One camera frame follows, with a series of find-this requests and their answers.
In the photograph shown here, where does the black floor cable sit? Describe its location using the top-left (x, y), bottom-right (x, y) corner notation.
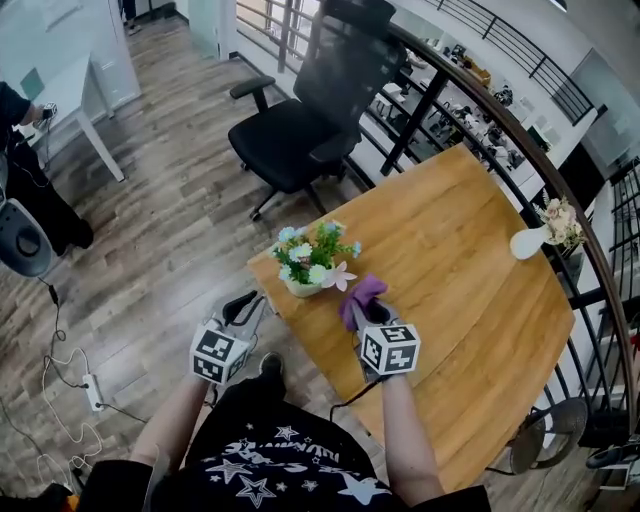
top-left (37, 277), bottom-right (149, 426)

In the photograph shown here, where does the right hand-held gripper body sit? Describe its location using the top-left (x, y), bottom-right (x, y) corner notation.
top-left (354, 315), bottom-right (423, 386)

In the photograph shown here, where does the potted plant with blue flowers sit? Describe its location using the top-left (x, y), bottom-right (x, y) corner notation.
top-left (268, 219), bottom-right (363, 300)

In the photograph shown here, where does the purple cloth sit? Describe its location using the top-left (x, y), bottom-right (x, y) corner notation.
top-left (338, 272), bottom-right (390, 332)

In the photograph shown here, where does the person's black shoe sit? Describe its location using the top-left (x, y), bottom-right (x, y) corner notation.
top-left (258, 351), bottom-right (286, 382)

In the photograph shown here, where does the person's left forearm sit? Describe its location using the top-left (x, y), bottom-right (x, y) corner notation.
top-left (128, 373), bottom-right (214, 474)

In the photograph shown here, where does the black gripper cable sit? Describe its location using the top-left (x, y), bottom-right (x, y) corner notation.
top-left (327, 377), bottom-right (389, 419)

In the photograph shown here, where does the person's right forearm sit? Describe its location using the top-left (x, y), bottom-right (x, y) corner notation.
top-left (381, 373), bottom-right (447, 507)

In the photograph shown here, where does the white desk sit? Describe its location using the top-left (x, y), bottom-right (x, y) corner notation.
top-left (18, 53), bottom-right (126, 184)

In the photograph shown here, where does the grey round appliance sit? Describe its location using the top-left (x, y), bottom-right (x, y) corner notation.
top-left (0, 197), bottom-right (55, 279)

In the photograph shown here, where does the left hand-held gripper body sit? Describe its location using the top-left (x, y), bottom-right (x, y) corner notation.
top-left (191, 312), bottom-right (259, 387)

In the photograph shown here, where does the black railing with wooden top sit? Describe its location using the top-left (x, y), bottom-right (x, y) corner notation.
top-left (234, 0), bottom-right (640, 451)

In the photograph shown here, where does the white vase with pale flowers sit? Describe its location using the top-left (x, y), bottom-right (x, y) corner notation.
top-left (508, 196), bottom-right (590, 262)

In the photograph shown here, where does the white floor cable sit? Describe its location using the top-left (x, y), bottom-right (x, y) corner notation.
top-left (35, 347), bottom-right (106, 494)

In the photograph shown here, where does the black office chair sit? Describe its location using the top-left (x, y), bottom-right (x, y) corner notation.
top-left (227, 0), bottom-right (410, 222)

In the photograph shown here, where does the white power strip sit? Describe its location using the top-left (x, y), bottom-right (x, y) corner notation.
top-left (81, 373), bottom-right (106, 413)

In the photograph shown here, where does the black star-print shirt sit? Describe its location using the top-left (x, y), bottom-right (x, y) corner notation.
top-left (87, 369), bottom-right (494, 512)

